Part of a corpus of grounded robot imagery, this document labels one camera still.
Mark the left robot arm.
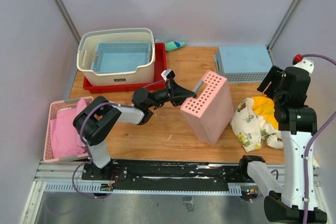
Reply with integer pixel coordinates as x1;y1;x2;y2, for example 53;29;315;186
72;78;197;180

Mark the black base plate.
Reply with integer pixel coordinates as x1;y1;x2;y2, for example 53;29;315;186
82;159;253;188

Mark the purple cable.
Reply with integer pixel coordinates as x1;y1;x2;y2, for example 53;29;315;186
72;79;166;200
270;54;336;224

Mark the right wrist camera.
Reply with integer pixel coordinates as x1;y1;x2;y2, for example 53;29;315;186
292;54;314;74

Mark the pink perforated basket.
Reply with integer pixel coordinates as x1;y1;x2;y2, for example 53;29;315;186
180;70;234;145

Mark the printed white yellow cloth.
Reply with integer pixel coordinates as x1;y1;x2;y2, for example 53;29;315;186
230;96;283;152

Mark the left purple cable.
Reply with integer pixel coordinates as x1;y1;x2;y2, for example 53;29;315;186
72;79;166;200

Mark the large cream basket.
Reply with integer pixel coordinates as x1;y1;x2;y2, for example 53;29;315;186
77;28;155;86

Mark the blue perforated basket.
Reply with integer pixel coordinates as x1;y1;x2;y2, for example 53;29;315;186
91;41;151;73
214;45;272;83

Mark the red tray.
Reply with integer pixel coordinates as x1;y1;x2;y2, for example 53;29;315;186
82;42;167;94

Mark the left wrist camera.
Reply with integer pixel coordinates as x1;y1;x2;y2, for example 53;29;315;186
161;69;175;81

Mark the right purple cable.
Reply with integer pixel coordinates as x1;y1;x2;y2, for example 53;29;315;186
270;54;336;224

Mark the pink basket with towels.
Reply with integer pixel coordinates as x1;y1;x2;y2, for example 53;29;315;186
43;97;93;163

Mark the green blue soft toy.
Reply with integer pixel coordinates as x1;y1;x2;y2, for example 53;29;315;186
165;41;186;52

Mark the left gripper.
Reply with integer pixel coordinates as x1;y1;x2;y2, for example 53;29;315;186
146;79;196;109

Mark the grey cable duct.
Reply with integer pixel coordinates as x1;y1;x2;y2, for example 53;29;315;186
43;180;243;196

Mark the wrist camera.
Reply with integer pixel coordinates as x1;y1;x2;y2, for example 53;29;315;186
161;69;175;81
292;54;314;74

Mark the pink towel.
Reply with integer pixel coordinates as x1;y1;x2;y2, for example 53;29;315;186
49;99;88;158

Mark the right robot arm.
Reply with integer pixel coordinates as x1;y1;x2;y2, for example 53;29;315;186
238;66;327;223

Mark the aluminium frame rail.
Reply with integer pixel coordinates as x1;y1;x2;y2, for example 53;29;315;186
33;159;87;182

